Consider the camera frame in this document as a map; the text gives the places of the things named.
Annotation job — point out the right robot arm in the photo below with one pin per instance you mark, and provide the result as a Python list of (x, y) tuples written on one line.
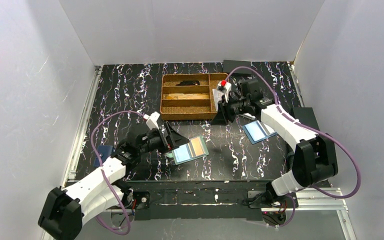
[(314, 158)]

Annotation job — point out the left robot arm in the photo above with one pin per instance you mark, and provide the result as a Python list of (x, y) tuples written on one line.
[(67, 210)]

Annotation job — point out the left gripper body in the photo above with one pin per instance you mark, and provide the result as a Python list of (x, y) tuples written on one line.
[(165, 137)]

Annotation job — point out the dark blue card holder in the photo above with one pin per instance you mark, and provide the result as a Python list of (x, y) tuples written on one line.
[(104, 151)]

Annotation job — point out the aluminium frame rail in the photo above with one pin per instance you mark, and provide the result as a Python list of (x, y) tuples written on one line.
[(185, 195)]

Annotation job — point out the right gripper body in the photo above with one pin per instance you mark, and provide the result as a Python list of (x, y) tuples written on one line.
[(224, 106)]

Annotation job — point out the bronze card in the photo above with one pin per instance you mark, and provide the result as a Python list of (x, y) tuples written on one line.
[(197, 147)]

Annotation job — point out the black object in tray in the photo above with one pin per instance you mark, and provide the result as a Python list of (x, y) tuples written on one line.
[(188, 83)]

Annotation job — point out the woven brown organizer tray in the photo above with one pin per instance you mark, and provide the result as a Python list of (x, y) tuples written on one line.
[(197, 109)]

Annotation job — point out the silver VIP card upper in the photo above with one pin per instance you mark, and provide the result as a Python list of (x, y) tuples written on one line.
[(217, 95)]

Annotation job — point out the black box right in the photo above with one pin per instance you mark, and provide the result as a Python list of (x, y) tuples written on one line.
[(305, 116)]

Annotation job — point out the black flat box rear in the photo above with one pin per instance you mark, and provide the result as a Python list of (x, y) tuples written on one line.
[(229, 65)]

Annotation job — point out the tan cards in tray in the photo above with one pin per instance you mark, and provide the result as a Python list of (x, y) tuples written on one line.
[(187, 96)]

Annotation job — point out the green card holder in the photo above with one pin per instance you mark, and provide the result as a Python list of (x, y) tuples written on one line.
[(183, 154)]

